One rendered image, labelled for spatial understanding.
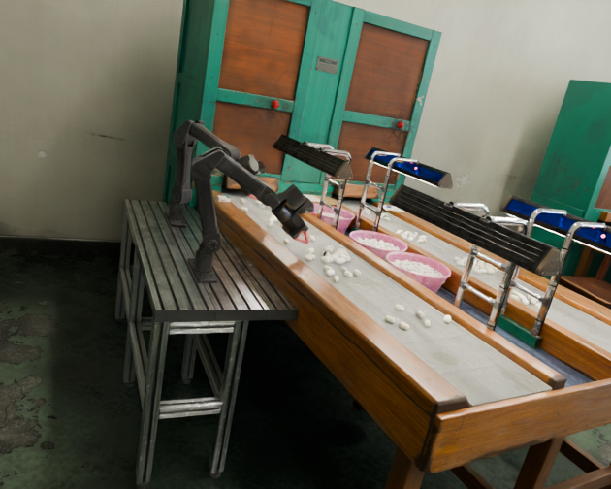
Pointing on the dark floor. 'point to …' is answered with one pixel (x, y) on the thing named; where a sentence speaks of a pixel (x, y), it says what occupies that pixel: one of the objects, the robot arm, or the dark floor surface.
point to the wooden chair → (595, 287)
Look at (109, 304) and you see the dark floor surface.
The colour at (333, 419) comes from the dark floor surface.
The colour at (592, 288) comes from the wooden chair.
